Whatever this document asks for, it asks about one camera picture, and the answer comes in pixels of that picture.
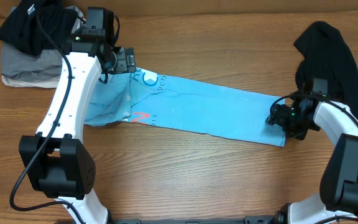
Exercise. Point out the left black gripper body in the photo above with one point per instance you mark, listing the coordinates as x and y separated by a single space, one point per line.
120 63

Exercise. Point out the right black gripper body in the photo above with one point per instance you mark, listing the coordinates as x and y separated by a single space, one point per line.
294 122

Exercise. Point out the light blue t-shirt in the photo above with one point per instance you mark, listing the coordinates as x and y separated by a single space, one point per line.
178 103

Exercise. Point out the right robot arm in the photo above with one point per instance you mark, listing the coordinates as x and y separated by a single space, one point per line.
337 199

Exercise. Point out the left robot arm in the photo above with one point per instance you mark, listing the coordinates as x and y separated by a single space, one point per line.
55 159

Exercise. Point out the black unfolded garment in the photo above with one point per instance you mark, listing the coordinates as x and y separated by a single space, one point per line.
327 56

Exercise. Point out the beige folded garment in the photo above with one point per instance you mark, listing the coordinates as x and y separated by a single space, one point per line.
50 83

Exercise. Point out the black folded garment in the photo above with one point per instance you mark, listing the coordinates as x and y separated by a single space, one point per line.
33 24

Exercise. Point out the grey folded garment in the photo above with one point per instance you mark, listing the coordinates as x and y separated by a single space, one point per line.
17 65

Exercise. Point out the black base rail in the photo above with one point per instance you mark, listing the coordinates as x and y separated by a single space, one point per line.
264 219

